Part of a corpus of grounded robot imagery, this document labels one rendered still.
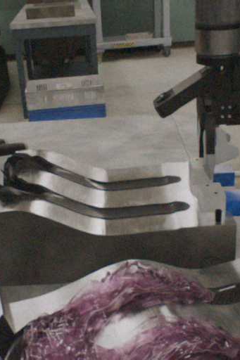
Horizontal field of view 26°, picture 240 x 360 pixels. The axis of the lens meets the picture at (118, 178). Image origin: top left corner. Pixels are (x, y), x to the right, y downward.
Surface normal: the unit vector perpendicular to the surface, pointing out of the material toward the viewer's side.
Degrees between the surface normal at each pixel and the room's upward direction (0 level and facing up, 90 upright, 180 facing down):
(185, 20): 90
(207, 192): 0
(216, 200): 90
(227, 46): 90
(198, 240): 90
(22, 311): 0
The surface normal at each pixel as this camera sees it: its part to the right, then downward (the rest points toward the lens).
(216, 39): -0.24, 0.40
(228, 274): -0.06, -0.91
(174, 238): 0.02, 0.40
